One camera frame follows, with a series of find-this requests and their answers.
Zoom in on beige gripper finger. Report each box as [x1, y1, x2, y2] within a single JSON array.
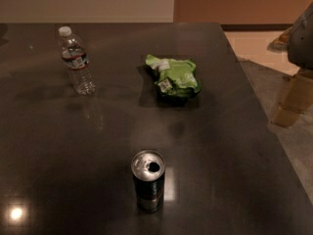
[[272, 70, 313, 127]]

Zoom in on clear plastic water bottle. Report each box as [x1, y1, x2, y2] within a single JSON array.
[[58, 26, 96, 95]]

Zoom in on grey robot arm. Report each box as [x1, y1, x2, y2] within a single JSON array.
[[272, 3, 313, 127]]

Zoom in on green rice chip bag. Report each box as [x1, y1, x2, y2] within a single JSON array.
[[146, 55, 201, 99]]

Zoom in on redbull can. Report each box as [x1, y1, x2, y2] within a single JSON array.
[[131, 150, 165, 212]]

